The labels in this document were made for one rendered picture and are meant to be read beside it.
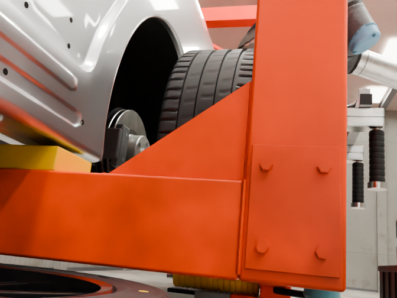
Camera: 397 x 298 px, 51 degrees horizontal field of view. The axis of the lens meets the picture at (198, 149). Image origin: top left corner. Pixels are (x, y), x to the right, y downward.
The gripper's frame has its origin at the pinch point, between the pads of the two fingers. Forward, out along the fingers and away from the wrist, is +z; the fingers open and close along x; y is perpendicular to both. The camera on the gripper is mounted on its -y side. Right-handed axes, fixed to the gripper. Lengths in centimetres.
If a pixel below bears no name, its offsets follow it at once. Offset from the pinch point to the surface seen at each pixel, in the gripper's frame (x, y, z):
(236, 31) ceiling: 309, 988, 19
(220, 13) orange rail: 141, 353, 14
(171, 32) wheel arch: 21.2, 15.1, 19.9
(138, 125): -3.8, 9.5, 43.7
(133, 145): -11.6, -3.0, 43.9
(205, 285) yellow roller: -58, -12, 38
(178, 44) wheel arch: 18.6, 22.4, 20.8
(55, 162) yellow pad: -17, -57, 39
